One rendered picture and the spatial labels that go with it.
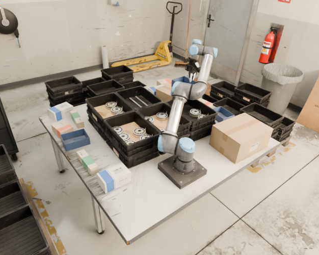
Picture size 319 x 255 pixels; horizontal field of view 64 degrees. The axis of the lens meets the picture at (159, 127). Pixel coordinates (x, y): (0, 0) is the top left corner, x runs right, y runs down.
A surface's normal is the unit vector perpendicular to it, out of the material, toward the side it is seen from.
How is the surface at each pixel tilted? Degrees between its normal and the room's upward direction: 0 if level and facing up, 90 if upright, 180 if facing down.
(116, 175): 0
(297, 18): 90
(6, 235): 0
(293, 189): 0
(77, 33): 90
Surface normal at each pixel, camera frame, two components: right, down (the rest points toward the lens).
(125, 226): 0.04, -0.83
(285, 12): -0.79, 0.32
